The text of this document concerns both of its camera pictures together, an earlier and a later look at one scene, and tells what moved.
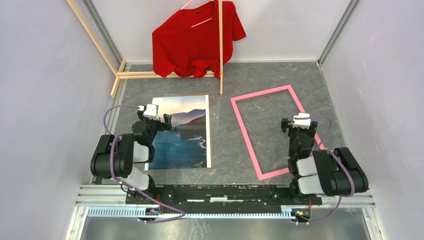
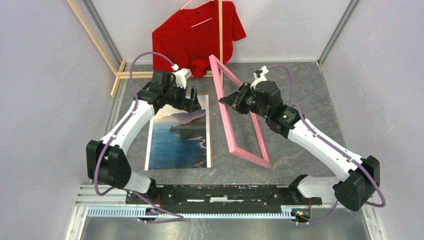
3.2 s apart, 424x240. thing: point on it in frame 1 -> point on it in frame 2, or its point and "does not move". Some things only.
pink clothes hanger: (199, 23) does not move
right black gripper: (285, 124) -> (235, 100)
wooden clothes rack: (152, 75) does not move
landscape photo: (188, 144) does not move
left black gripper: (166, 125) -> (192, 104)
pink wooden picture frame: (317, 144) -> (266, 161)
